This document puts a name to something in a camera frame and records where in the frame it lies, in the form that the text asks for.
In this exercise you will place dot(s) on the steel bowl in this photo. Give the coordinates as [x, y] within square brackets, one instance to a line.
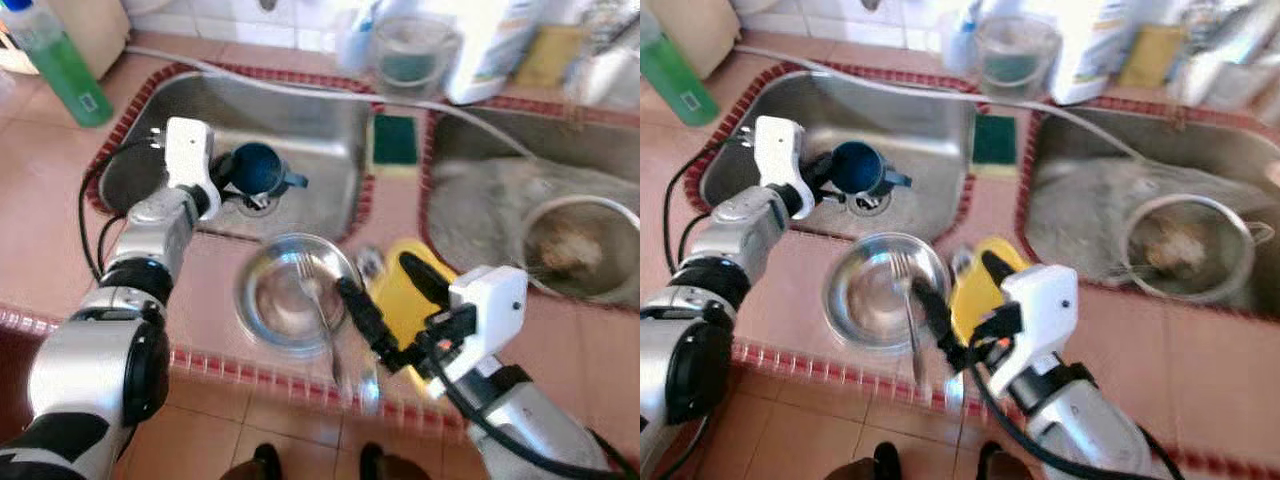
[280, 300]
[865, 295]

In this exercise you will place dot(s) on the sink drain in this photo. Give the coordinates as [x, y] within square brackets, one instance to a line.
[868, 205]

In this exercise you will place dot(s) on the grey plastic bag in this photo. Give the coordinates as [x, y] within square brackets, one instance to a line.
[1080, 200]
[480, 200]

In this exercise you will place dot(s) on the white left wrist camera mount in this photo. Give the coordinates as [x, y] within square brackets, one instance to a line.
[780, 160]
[190, 160]

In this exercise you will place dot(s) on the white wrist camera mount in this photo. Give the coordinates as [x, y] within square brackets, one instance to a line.
[1040, 300]
[780, 160]
[490, 300]
[190, 160]

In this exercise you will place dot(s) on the steel sink basin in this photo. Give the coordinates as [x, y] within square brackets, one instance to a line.
[920, 130]
[1100, 130]
[500, 130]
[300, 130]

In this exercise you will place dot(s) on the translucent toothbrush cup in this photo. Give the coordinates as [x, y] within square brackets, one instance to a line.
[355, 45]
[960, 45]

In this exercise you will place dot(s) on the white printed package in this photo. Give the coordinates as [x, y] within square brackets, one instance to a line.
[1220, 70]
[605, 70]

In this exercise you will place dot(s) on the black robot left foot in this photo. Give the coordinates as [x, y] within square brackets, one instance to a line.
[880, 462]
[265, 462]

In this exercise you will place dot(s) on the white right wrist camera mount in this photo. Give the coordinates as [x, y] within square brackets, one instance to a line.
[490, 300]
[1040, 300]

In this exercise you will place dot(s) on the dark blue cup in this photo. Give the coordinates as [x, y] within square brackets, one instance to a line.
[258, 168]
[860, 167]

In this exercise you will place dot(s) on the steel fork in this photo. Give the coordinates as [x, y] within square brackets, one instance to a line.
[908, 300]
[320, 300]

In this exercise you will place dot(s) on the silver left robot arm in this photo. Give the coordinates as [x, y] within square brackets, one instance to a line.
[735, 240]
[140, 240]

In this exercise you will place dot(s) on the yellow green sponge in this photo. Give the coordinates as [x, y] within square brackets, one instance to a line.
[995, 140]
[395, 140]

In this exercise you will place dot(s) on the green dish soap bottle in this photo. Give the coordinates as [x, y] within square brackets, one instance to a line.
[680, 80]
[65, 75]

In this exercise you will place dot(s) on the clear plastic tub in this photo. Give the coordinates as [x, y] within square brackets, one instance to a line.
[1015, 60]
[410, 55]

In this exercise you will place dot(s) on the black robot foot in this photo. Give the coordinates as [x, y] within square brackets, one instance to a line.
[372, 462]
[880, 462]
[265, 462]
[990, 462]

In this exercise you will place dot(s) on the black robot right foot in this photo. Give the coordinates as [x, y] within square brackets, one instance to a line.
[372, 462]
[990, 462]

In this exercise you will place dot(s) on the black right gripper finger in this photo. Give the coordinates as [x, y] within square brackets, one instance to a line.
[942, 322]
[1003, 275]
[368, 320]
[425, 280]

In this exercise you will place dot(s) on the steel pot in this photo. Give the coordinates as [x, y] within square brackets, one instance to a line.
[1175, 250]
[575, 250]

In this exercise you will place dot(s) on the yellow plastic bowl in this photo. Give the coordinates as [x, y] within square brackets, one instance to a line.
[975, 300]
[400, 300]

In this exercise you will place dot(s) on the white detergent bottle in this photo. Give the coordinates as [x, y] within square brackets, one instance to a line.
[1090, 60]
[490, 60]

